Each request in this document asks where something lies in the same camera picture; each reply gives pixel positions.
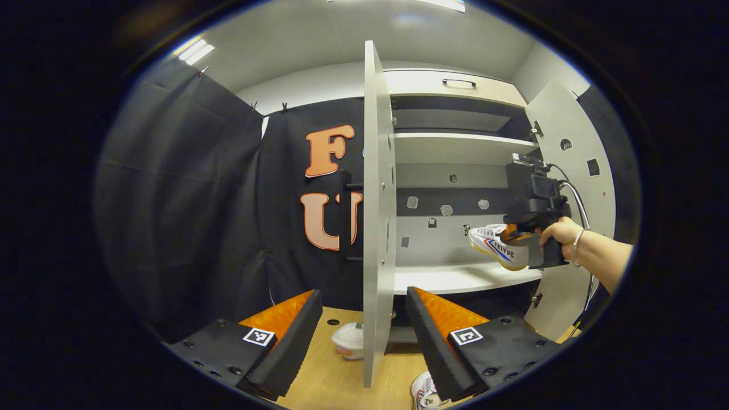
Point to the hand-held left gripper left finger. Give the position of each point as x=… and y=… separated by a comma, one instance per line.
x=290, y=347

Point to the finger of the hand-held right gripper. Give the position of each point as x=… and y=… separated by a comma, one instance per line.
x=547, y=256

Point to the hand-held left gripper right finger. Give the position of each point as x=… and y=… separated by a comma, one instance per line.
x=435, y=353

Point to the white canvas shoe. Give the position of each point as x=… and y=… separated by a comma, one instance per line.
x=501, y=250
x=426, y=393

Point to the white headphones-sticker cabinet door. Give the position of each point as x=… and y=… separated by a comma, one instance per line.
x=575, y=119

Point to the white shoe cabinet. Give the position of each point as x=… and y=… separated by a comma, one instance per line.
x=455, y=151

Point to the white cabinet drawer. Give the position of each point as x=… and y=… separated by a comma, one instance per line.
x=421, y=85

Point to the white bowl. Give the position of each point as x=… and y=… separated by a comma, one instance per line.
x=347, y=340

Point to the black backdrop cloth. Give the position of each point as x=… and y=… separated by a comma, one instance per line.
x=188, y=199

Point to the ceiling light panel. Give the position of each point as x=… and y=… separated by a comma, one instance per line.
x=447, y=4
x=196, y=51

